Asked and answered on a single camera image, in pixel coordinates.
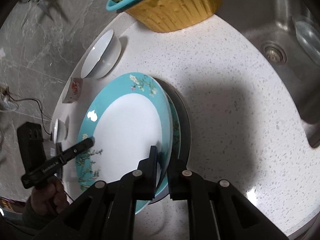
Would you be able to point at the small teal floral plate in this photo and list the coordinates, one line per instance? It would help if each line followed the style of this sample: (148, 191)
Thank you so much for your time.
(175, 132)

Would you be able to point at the person's left hand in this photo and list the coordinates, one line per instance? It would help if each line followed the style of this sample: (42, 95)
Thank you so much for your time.
(50, 198)

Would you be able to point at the white bowl red pattern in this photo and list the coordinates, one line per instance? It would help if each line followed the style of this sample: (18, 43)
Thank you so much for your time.
(72, 91)

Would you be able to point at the plain white bowl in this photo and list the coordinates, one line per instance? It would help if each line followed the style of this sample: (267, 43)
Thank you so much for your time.
(102, 57)

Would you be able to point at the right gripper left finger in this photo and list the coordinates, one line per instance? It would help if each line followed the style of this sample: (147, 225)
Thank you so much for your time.
(107, 210)

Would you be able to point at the large teal floral plate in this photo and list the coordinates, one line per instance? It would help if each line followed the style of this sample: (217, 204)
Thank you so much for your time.
(128, 116)

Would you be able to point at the shallow white dish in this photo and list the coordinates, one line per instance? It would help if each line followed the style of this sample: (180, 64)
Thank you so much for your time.
(59, 131)

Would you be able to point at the clear glass in sink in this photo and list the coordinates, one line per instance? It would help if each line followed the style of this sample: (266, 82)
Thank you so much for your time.
(307, 34)

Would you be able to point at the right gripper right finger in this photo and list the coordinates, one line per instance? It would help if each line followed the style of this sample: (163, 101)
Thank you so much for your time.
(217, 210)

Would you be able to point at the stainless steel sink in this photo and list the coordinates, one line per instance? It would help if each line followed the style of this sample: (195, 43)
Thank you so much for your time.
(269, 26)

